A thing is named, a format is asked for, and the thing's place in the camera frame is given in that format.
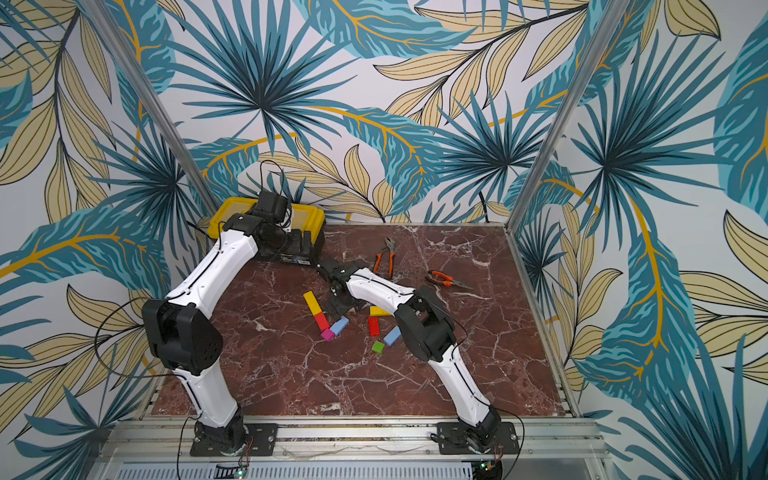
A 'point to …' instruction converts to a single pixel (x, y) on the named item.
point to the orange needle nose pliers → (448, 281)
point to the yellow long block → (376, 311)
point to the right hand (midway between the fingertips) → (349, 302)
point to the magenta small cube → (327, 334)
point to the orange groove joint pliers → (390, 245)
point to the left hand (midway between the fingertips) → (295, 248)
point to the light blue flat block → (392, 336)
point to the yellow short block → (312, 302)
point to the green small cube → (378, 347)
